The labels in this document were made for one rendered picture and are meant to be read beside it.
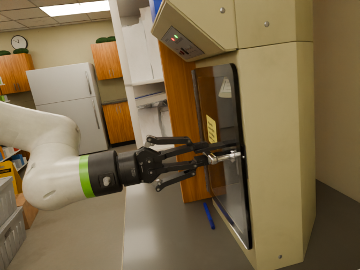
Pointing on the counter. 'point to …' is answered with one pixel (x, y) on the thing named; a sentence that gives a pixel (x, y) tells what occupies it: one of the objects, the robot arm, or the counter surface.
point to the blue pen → (209, 216)
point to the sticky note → (211, 130)
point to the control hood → (199, 24)
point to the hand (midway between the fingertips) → (209, 152)
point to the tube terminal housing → (276, 126)
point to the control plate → (181, 42)
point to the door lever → (218, 157)
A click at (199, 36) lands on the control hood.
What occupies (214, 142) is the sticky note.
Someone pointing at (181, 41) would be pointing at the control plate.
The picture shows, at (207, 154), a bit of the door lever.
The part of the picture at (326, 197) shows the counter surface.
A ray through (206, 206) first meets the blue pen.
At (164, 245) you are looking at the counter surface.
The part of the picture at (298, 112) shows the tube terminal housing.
